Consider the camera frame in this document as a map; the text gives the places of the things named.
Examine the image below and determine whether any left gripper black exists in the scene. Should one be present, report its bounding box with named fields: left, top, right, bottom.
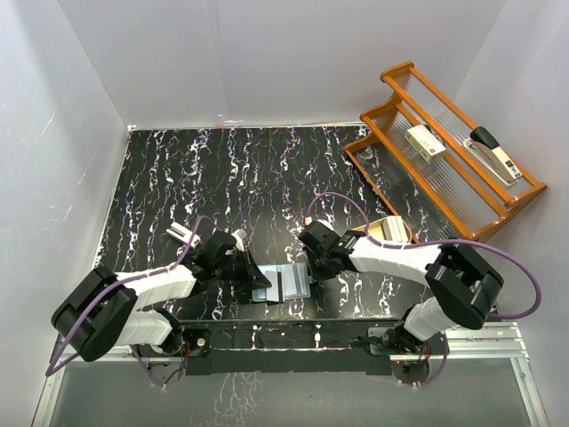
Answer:
left=213, top=247, right=271, bottom=292

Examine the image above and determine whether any green card holder wallet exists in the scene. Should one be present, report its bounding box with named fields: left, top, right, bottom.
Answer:
left=252, top=262, right=311, bottom=303

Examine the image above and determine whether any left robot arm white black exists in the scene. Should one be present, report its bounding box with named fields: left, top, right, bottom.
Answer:
left=51, top=231, right=272, bottom=362

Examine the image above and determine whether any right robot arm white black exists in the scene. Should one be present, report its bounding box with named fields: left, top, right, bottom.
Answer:
left=299, top=221, right=503, bottom=353

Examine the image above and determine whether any stack of credit cards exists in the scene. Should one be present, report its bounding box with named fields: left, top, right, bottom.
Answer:
left=381, top=215, right=411, bottom=243

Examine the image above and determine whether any beige oval tray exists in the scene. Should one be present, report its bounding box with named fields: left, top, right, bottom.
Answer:
left=368, top=216, right=413, bottom=243

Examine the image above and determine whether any small white black stapler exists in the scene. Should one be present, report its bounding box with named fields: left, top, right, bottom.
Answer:
left=166, top=222, right=201, bottom=248

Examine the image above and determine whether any orange wooden shelf rack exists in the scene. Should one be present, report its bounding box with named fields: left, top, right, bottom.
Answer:
left=344, top=61, right=547, bottom=242

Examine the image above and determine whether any white staples box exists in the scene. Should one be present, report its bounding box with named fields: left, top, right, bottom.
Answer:
left=405, top=125, right=446, bottom=164

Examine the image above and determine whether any white black stapler on rack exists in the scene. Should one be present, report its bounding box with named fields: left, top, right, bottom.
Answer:
left=462, top=126, right=523, bottom=187

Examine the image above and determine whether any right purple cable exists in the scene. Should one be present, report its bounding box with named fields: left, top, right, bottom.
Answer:
left=306, top=192, right=543, bottom=388

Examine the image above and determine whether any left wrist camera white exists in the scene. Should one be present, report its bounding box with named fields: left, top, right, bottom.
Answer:
left=231, top=229, right=246, bottom=252

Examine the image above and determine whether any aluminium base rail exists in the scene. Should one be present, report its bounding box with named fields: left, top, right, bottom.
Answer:
left=34, top=347, right=549, bottom=426

